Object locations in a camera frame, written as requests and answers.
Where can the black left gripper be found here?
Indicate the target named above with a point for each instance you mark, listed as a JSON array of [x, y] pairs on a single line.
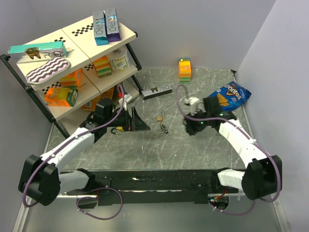
[[134, 123]]

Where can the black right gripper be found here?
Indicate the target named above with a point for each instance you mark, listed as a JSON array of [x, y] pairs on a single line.
[[190, 128]]

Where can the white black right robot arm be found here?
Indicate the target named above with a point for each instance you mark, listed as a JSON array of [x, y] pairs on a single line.
[[262, 177]]

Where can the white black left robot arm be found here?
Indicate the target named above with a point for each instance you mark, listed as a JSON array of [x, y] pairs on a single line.
[[42, 178]]

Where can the small brass padlock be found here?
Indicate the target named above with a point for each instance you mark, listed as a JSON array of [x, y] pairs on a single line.
[[161, 116]]

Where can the silver toothpaste box on table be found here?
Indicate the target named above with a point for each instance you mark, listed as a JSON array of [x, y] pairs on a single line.
[[156, 91]]

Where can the blue Doritos chip bag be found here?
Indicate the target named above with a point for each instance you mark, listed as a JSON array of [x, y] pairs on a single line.
[[231, 96]]

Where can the orange box bottom shelf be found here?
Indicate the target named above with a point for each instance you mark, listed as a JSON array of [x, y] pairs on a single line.
[[90, 106]]

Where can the sponge pack on table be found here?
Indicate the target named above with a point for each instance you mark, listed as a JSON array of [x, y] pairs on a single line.
[[185, 71]]

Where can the toilet paper roll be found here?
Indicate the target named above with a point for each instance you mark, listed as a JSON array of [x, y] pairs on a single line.
[[118, 59]]

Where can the sponge pack middle shelf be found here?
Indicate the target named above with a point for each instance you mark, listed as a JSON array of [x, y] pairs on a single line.
[[102, 67]]

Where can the beige black shelf rack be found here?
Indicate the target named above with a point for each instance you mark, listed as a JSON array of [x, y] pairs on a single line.
[[79, 40]]

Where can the orange sponge pack left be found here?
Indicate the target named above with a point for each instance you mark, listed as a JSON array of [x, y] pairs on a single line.
[[72, 80]]

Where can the orange green snack box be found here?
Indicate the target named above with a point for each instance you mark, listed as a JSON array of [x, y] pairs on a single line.
[[61, 96]]

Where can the blue toothpaste box standing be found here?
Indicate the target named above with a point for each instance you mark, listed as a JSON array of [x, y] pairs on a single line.
[[99, 27]]

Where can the pink grey striped sponge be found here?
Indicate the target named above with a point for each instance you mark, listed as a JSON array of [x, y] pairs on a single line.
[[47, 71]]

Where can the purple toothpaste box standing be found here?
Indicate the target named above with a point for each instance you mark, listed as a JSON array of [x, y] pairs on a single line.
[[112, 27]]

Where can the teal toothpaste box lying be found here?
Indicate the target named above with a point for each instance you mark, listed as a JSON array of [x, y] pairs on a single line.
[[37, 51]]

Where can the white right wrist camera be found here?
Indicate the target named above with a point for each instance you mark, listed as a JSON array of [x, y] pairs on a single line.
[[192, 102]]

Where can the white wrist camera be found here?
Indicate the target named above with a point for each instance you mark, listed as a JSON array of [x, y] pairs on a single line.
[[192, 102], [127, 98]]

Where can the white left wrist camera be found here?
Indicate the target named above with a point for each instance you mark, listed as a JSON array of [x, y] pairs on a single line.
[[127, 98]]

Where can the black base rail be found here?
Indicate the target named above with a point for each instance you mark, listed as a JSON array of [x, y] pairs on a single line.
[[153, 186]]

